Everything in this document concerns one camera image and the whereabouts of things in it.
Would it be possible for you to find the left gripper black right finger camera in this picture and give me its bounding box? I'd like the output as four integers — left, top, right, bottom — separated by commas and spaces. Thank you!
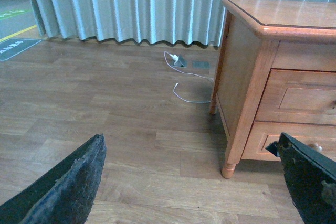
266, 132, 335, 223

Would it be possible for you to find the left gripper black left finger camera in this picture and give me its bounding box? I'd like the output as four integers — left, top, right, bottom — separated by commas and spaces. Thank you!
1, 134, 107, 223

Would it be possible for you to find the wooden drawer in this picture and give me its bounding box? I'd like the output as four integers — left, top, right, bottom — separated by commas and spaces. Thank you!
256, 69, 335, 125
242, 122, 335, 161

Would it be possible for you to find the round lower drawer knob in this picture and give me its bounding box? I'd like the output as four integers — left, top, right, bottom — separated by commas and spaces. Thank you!
308, 143, 322, 152

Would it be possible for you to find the white floor charger plug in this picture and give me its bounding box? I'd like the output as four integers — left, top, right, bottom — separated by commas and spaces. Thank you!
170, 54, 179, 61

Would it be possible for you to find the light wooden nightstand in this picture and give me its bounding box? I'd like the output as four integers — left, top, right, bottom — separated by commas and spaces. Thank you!
209, 0, 335, 178

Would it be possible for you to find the grey floor sign sticker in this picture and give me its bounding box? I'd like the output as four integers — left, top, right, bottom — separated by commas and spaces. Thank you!
1, 38, 42, 61

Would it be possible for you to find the closed metal floor plate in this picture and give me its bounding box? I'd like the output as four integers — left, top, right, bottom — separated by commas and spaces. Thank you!
192, 61, 210, 69

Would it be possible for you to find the open metal floor socket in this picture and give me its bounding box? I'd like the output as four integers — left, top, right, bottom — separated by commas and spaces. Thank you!
172, 56, 187, 68

